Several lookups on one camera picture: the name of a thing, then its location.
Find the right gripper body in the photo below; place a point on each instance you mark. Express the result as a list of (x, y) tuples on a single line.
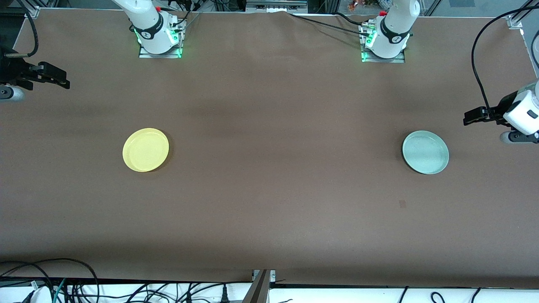
[(12, 69)]

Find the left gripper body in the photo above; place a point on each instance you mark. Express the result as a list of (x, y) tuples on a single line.
[(502, 109)]

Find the pale green plate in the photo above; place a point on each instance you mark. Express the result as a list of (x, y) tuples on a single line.
[(425, 152)]

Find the yellow plate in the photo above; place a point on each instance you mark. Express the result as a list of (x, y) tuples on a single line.
[(145, 150)]

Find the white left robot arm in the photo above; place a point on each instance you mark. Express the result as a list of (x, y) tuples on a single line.
[(393, 25)]

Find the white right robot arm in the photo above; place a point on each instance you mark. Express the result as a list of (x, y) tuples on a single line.
[(147, 25)]

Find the grey metal rack device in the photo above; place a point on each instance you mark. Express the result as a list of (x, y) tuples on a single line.
[(273, 6)]

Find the aluminium profile beam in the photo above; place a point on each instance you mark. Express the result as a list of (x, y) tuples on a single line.
[(257, 290)]

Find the metal corner bracket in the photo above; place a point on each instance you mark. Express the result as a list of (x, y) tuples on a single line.
[(515, 22), (31, 11)]

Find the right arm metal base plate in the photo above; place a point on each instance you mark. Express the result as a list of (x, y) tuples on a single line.
[(145, 54)]

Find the small metal bracket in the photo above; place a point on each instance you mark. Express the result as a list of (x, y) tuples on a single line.
[(273, 274)]

